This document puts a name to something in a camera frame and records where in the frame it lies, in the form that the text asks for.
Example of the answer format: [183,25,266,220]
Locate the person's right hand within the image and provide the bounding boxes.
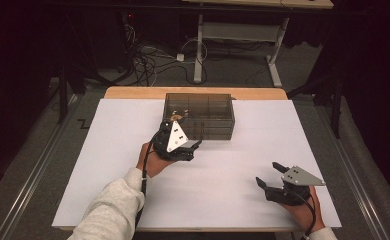
[278,185,326,233]

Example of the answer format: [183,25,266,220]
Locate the tangle of floor cables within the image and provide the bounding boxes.
[121,23,211,87]

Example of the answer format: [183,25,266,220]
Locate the black metal stand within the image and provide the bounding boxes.
[56,61,88,125]
[286,71,347,140]

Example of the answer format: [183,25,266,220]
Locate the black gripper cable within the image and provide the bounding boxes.
[296,190,318,240]
[134,131,164,230]

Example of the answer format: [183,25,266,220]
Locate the white-legged desk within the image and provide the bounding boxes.
[182,0,335,89]

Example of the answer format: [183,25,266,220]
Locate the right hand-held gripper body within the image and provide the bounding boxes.
[263,165,327,207]

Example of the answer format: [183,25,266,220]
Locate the metal floor rail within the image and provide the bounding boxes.
[315,99,390,240]
[0,94,85,240]

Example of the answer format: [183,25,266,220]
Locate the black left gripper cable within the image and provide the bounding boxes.
[134,131,164,230]

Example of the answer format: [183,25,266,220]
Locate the white table mat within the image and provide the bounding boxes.
[51,98,343,231]

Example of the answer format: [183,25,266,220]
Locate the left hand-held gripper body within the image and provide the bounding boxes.
[152,119,198,163]

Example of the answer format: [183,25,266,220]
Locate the dark transparent drawer cabinet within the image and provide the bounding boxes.
[161,92,236,141]

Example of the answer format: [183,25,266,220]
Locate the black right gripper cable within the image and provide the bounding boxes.
[296,190,318,240]

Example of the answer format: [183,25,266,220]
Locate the person's left hand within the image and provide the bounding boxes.
[135,141,175,179]

